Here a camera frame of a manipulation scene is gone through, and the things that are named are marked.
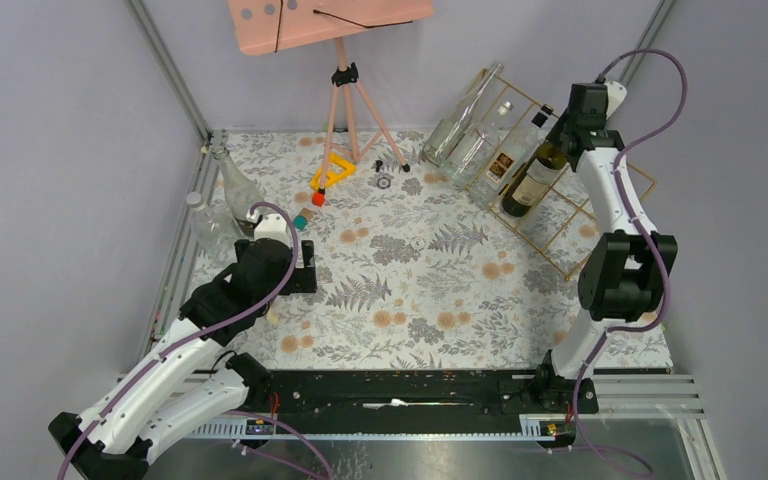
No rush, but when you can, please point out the short clear glass bottle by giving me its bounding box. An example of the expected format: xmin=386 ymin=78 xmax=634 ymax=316
xmin=185 ymin=192 xmax=243 ymax=267

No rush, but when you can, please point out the dark green wine bottle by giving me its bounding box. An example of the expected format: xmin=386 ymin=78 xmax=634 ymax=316
xmin=501 ymin=141 xmax=567 ymax=218

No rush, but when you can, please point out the frosted champagne bottle dark label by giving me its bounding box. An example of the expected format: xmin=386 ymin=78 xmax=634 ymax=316
xmin=210 ymin=144 xmax=265 ymax=238

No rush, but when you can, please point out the clear bottle black cap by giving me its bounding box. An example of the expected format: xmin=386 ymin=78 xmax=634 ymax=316
xmin=469 ymin=104 xmax=554 ymax=210

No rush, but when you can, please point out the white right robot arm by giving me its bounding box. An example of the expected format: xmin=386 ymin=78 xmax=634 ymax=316
xmin=292 ymin=84 xmax=678 ymax=414

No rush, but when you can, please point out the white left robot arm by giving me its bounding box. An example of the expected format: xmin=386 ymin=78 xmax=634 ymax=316
xmin=48 ymin=239 xmax=317 ymax=479

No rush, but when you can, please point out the clear bottle silver cap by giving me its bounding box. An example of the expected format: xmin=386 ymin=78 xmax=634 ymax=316
xmin=441 ymin=101 xmax=513 ymax=188

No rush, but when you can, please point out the tall clear glass bottle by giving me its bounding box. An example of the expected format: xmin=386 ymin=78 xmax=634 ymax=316
xmin=420 ymin=61 xmax=504 ymax=167

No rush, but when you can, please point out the teal cube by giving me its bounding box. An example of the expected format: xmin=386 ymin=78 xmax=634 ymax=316
xmin=293 ymin=215 xmax=309 ymax=231

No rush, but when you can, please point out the white poker chip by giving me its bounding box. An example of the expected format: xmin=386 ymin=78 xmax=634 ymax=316
xmin=410 ymin=237 xmax=425 ymax=251

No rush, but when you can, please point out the pink music stand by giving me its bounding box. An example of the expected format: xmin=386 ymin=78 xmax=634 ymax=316
xmin=227 ymin=0 xmax=434 ymax=199

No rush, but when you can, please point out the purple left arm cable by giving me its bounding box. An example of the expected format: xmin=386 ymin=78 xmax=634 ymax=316
xmin=55 ymin=200 xmax=336 ymax=480

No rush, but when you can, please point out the gold wire wine rack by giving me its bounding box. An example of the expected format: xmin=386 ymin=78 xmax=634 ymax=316
xmin=453 ymin=68 xmax=658 ymax=282

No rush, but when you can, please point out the yellow triangle frame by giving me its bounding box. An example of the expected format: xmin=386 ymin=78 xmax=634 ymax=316
xmin=310 ymin=153 xmax=357 ymax=190

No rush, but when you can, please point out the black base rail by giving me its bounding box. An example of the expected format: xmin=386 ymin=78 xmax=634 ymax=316
xmin=241 ymin=370 xmax=599 ymax=435

